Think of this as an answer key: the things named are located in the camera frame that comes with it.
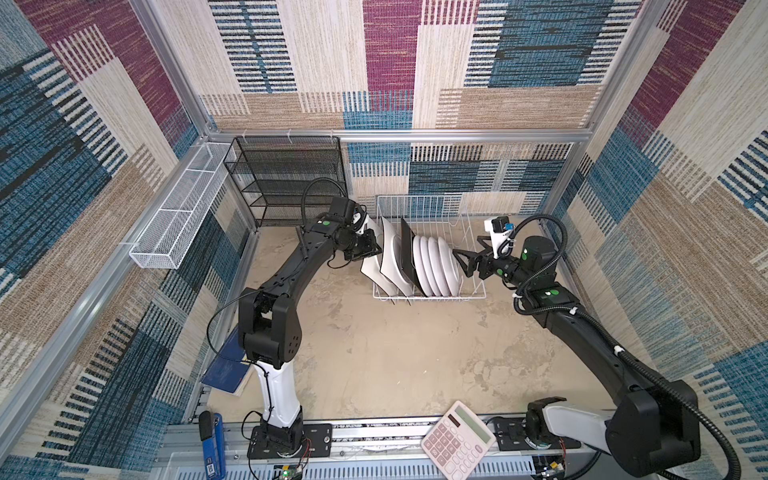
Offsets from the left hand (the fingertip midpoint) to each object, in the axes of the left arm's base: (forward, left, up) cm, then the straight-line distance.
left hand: (383, 246), depth 88 cm
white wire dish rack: (+29, -19, -16) cm, 38 cm away
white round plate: (-5, -11, -3) cm, 12 cm away
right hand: (-7, -22, +7) cm, 24 cm away
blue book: (-29, +43, -19) cm, 55 cm away
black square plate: (-5, -7, -1) cm, 8 cm away
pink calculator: (-47, -18, -17) cm, 53 cm away
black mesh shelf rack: (+33, +39, +1) cm, 51 cm away
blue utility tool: (-44, +41, -16) cm, 62 cm away
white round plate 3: (-5, -15, -3) cm, 16 cm away
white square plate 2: (-4, -3, 0) cm, 5 cm away
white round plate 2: (-5, -12, -3) cm, 13 cm away
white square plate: (-8, +3, +1) cm, 9 cm away
